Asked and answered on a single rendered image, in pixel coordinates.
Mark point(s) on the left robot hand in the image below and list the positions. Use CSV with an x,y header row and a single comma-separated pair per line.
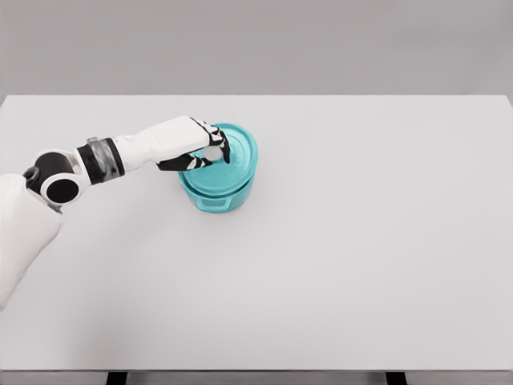
x,y
182,138

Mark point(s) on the teal pot lid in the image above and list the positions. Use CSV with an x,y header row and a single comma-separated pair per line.
x,y
236,160

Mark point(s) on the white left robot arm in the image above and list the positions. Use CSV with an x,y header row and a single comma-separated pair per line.
x,y
36,208

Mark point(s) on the teal pot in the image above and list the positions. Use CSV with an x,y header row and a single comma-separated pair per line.
x,y
224,200

